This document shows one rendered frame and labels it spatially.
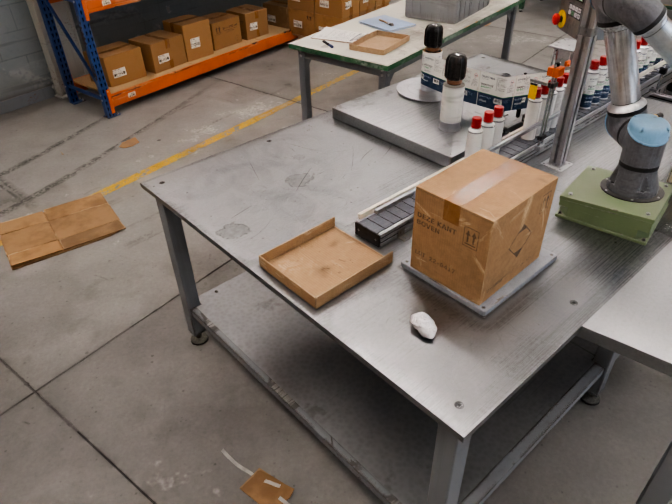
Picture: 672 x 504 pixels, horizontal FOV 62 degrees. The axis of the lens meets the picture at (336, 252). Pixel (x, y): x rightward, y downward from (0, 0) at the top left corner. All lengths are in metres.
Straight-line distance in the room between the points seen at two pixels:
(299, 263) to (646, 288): 0.98
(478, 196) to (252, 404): 1.36
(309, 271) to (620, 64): 1.14
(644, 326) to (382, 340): 0.68
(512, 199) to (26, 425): 2.04
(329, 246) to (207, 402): 0.99
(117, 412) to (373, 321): 1.35
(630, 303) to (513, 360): 0.41
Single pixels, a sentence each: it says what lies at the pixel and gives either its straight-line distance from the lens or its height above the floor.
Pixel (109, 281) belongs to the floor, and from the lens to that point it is 3.17.
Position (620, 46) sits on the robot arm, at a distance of 1.98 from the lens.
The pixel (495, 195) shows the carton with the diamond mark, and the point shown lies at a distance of 1.48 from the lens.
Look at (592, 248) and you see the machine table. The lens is 1.88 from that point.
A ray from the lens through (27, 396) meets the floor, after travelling 2.75.
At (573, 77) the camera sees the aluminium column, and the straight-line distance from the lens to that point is 2.17.
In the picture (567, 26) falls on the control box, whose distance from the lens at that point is 2.20.
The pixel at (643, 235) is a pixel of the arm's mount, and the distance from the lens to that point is 1.96.
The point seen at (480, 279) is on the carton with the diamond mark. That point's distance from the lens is 1.49.
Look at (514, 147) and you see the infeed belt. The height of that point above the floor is 0.88.
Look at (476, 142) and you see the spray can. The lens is 2.00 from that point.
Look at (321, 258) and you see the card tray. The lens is 1.69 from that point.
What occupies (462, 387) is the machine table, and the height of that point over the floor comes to 0.83.
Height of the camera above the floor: 1.87
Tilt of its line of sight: 37 degrees down
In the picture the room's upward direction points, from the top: 2 degrees counter-clockwise
